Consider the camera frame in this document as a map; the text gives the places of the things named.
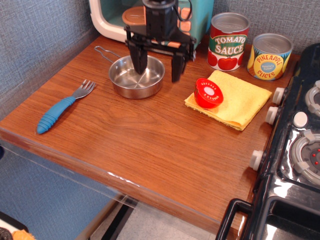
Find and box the pineapple slices can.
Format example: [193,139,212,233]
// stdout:
[247,33,294,81]

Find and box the black cable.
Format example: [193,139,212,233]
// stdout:
[174,0,193,22]

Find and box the blue handled fork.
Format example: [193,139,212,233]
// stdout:
[36,79,96,134]

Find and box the orange plush toy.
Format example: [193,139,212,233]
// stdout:
[0,227,35,240]

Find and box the red toy tomato half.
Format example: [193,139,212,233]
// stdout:
[194,78,224,109]

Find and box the tomato sauce can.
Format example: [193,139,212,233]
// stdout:
[207,12,250,72]

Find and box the yellow folded cloth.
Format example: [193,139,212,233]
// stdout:
[184,70,272,131]

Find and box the orange toy plate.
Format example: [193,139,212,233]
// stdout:
[122,6,146,26]

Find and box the teal toy microwave oven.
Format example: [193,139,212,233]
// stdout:
[89,0,214,46]

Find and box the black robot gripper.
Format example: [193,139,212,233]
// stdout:
[124,0,197,83]

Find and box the black toy stove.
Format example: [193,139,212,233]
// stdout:
[216,43,320,240]

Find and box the silver steel pot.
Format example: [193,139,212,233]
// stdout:
[94,46,166,100]

